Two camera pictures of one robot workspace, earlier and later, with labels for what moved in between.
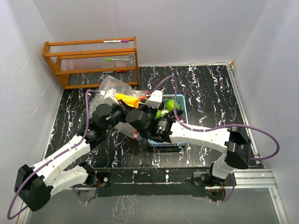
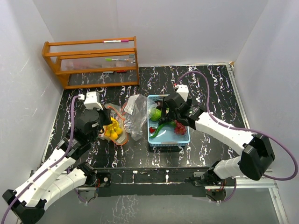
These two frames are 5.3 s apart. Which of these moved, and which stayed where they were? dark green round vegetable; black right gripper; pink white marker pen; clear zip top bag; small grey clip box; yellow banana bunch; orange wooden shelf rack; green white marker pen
Moved: yellow banana bunch; black right gripper; clear zip top bag
Stayed: small grey clip box; orange wooden shelf rack; green white marker pen; pink white marker pen; dark green round vegetable
